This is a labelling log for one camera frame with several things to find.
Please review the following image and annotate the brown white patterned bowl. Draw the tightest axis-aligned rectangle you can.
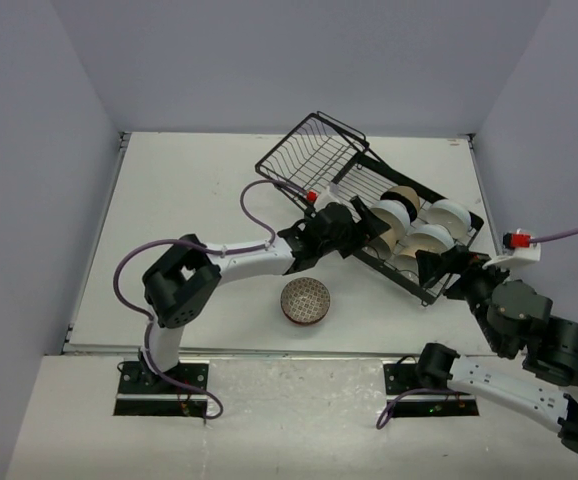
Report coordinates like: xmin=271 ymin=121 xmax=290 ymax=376
xmin=280 ymin=277 xmax=331 ymax=326

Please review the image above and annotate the tan black bowl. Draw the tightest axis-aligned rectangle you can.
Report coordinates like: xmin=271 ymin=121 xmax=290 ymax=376
xmin=381 ymin=185 xmax=421 ymax=213

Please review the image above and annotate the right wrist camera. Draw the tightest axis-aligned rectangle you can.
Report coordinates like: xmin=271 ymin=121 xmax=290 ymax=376
xmin=484 ymin=244 xmax=541 ymax=270

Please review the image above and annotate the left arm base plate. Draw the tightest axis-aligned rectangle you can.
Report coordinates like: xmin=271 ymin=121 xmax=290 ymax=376
xmin=113 ymin=361 xmax=208 ymax=418

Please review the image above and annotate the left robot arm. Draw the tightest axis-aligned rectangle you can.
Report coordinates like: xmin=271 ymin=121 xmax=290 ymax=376
xmin=140 ymin=197 xmax=390 ymax=393

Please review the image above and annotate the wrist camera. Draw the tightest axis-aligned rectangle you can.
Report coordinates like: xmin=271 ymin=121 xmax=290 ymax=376
xmin=314 ymin=183 xmax=342 ymax=211
xmin=484 ymin=244 xmax=541 ymax=270

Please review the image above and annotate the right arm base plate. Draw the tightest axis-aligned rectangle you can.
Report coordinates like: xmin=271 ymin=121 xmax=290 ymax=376
xmin=383 ymin=357 xmax=480 ymax=419

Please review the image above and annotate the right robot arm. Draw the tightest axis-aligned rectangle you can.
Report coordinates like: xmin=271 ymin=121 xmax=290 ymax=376
xmin=415 ymin=245 xmax=578 ymax=454

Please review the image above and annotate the black wire dish rack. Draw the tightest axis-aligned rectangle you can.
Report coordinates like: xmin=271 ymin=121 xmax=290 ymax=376
xmin=254 ymin=111 xmax=484 ymax=306

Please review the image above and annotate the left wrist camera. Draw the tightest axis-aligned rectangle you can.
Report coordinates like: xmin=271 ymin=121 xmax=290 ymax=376
xmin=314 ymin=183 xmax=342 ymax=211

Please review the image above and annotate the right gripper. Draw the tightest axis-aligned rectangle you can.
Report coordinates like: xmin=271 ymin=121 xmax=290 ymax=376
xmin=413 ymin=242 xmax=518 ymax=352

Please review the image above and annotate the white bowl back right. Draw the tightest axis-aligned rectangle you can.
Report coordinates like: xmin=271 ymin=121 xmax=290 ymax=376
xmin=426 ymin=199 xmax=471 ymax=240

